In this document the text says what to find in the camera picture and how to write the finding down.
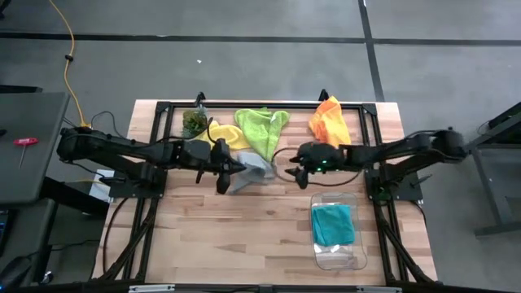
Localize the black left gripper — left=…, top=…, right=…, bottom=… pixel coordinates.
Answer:
left=181, top=138, right=247, bottom=195

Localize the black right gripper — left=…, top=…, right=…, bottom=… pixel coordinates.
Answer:
left=284, top=142, right=346, bottom=190

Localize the grey microfiber towel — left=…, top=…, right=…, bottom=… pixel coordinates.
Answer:
left=227, top=151, right=278, bottom=195

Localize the yellow microfiber towel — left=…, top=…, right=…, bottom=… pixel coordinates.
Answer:
left=195, top=120, right=252, bottom=151

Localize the orange microfiber towel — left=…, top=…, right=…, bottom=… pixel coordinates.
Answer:
left=308, top=95, right=352, bottom=148

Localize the green microfiber towel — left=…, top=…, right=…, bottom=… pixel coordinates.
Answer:
left=234, top=107, right=291, bottom=163

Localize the teal microfiber towel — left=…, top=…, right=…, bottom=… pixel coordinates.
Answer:
left=311, top=203, right=357, bottom=247

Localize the potted succulent plant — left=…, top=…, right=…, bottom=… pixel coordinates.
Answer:
left=181, top=104, right=209, bottom=139

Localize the clear plastic bin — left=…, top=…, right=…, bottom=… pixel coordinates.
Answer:
left=309, top=191, right=369, bottom=272

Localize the white paper sheet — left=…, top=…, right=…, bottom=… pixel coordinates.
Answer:
left=89, top=168, right=117, bottom=203

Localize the grey desk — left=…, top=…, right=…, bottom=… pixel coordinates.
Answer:
left=0, top=91, right=71, bottom=205

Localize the dark desk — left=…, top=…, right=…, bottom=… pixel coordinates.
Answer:
left=0, top=198, right=58, bottom=286

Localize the black keyboard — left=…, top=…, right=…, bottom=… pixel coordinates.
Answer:
left=0, top=209, right=13, bottom=256

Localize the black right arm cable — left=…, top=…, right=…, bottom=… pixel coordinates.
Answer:
left=270, top=146, right=363, bottom=189

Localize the black aluminium rig frame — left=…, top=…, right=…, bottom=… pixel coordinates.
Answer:
left=91, top=91, right=439, bottom=286

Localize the black floor cable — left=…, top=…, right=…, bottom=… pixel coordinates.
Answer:
left=63, top=110, right=125, bottom=139

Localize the grey metal desk frame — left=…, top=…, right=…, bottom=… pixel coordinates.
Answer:
left=449, top=101, right=521, bottom=238

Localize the yellow cable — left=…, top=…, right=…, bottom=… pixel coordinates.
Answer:
left=47, top=0, right=93, bottom=129

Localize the red-handled hex key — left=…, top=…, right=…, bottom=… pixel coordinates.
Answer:
left=12, top=137, right=40, bottom=169

